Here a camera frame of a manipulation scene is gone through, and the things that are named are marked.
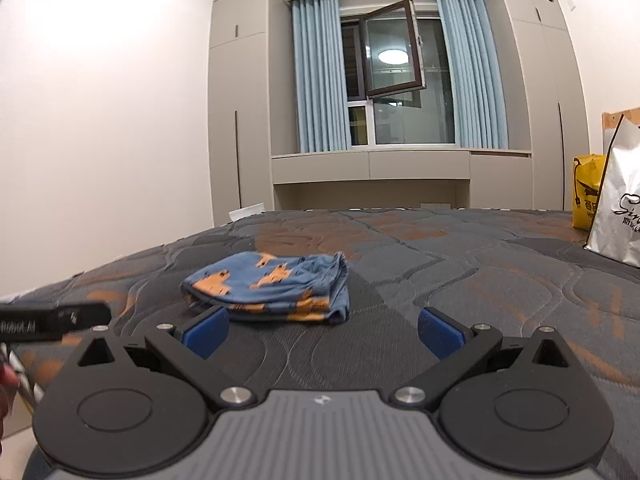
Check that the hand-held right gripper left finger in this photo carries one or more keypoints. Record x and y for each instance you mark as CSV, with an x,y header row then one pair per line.
x,y
207,332

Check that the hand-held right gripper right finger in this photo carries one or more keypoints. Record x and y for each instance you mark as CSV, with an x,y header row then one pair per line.
x,y
440,332

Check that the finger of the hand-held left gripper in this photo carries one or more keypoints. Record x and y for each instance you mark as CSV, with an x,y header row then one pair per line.
x,y
85,315

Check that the blue orange printed pants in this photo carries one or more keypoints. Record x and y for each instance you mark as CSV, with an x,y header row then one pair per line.
x,y
265,280

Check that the person's left hand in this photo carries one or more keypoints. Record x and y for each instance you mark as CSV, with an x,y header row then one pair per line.
x,y
5,377

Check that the grey orange quilted mattress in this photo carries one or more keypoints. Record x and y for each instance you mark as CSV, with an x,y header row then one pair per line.
x,y
450,270

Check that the white box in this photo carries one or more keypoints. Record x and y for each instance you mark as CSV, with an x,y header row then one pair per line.
x,y
247,211

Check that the grey window bench cabinet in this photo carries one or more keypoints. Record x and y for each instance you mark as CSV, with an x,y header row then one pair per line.
x,y
370,167

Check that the yellow shopping bag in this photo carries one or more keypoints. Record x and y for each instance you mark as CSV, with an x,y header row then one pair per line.
x,y
587,195

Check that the dark framed window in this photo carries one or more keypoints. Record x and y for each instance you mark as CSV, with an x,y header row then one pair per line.
x,y
395,120

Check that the white shopping bag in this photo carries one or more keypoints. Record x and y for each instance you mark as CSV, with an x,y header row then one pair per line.
x,y
617,200

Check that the grey wardrobe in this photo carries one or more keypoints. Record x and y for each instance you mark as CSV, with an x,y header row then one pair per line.
x,y
240,110
550,85

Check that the light blue curtain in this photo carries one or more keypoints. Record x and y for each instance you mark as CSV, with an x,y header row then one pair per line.
x,y
320,75
475,70

